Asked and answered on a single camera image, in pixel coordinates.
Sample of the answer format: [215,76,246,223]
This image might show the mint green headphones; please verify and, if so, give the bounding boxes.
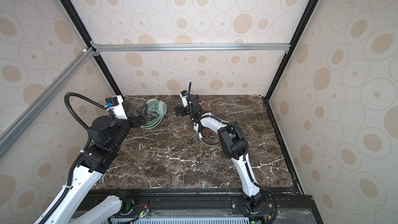
[141,99,167,130]

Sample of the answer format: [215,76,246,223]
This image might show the red headphone cable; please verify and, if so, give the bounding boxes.
[198,97,224,138]

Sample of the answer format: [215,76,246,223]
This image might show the white black headphones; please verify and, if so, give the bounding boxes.
[193,122,220,147]

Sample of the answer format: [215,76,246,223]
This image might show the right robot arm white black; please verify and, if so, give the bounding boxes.
[175,91,277,220]

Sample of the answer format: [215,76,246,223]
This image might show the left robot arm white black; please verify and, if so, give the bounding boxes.
[36,92,148,224]

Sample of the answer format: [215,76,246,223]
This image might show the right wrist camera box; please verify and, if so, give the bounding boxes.
[180,90,191,107]

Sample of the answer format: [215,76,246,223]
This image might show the horizontal aluminium frame bar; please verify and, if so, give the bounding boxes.
[93,43,291,52]

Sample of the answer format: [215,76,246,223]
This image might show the left slanted aluminium frame bar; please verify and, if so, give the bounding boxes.
[1,47,94,156]

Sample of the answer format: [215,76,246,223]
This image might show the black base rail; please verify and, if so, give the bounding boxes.
[70,188,323,224]

